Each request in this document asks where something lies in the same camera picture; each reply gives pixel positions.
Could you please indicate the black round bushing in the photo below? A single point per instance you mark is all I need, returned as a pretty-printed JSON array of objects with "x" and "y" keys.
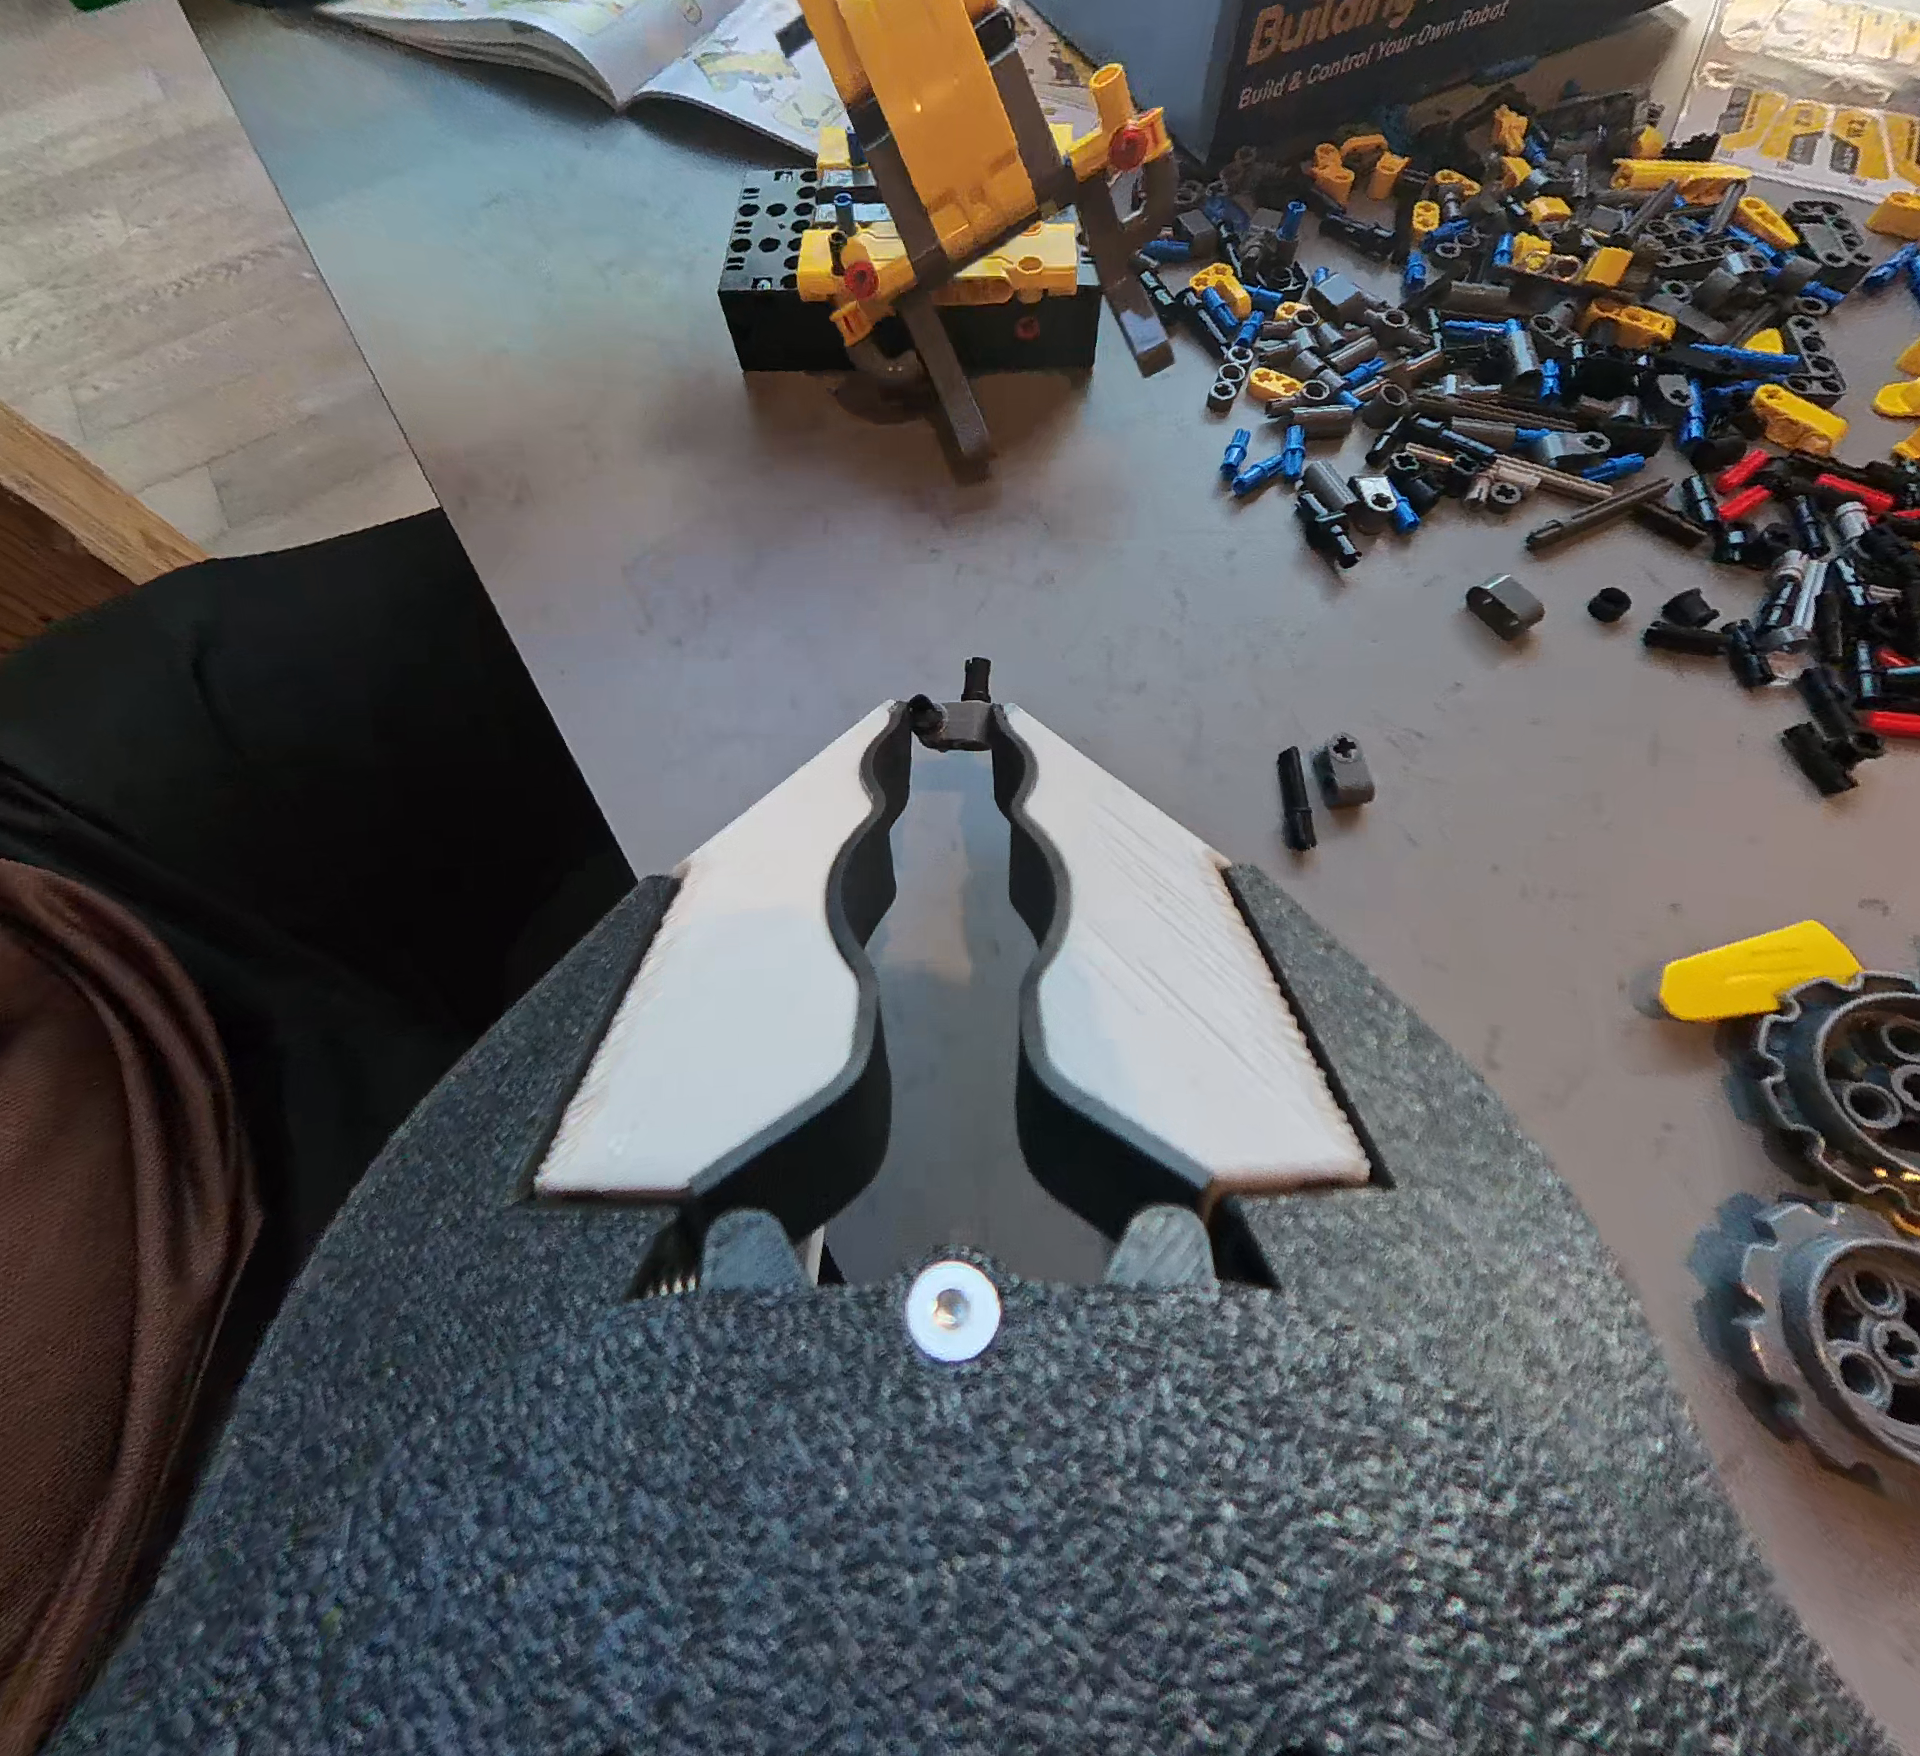
[{"x": 1609, "y": 603}]

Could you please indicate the person's black trousers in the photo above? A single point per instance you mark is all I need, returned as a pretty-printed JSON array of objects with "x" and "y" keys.
[{"x": 301, "y": 736}]

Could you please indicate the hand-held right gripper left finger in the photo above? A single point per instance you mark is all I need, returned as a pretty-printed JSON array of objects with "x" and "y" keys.
[{"x": 720, "y": 1021}]

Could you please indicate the grey rounded brick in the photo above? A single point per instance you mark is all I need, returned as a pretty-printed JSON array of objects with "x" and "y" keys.
[{"x": 1505, "y": 608}]

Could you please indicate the yellow wedge panel piece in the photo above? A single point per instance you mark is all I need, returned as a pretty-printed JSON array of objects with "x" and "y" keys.
[{"x": 1755, "y": 971}]

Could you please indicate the yellow toy chassis with wheels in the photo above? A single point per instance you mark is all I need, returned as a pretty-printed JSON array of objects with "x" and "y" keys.
[{"x": 1847, "y": 1080}]

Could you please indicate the yellow curved toy arm assembly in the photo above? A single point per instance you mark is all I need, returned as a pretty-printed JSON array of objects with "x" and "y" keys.
[{"x": 916, "y": 91}]

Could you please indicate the grey cross-hole connector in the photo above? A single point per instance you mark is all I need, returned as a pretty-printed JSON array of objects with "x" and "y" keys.
[{"x": 1343, "y": 774}]

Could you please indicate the black pin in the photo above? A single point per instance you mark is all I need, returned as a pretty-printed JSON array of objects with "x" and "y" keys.
[{"x": 1295, "y": 796}]

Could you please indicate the dark grey pin connector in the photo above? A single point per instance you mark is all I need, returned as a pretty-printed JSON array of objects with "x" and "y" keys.
[{"x": 956, "y": 728}]

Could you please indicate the brown wooden furniture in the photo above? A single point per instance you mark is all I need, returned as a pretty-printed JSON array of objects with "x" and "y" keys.
[{"x": 62, "y": 511}]

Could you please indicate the pile of small building parts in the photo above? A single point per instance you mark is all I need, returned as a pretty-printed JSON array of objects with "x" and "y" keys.
[{"x": 1575, "y": 331}]

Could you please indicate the grey desk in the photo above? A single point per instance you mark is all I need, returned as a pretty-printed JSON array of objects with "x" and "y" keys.
[{"x": 677, "y": 556}]

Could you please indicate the open instruction booklet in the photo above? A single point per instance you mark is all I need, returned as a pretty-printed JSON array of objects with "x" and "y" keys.
[{"x": 630, "y": 30}]

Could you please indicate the person's brown top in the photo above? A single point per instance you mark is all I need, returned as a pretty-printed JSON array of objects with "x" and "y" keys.
[{"x": 106, "y": 1261}]

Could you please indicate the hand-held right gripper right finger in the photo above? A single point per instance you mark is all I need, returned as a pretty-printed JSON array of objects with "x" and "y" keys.
[{"x": 1185, "y": 1021}]

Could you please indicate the black battery box base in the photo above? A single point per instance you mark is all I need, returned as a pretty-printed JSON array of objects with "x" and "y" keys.
[{"x": 781, "y": 323}]

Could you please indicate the yellow black sticker sheet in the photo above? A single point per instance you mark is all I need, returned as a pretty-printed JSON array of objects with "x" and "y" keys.
[{"x": 1800, "y": 91}]

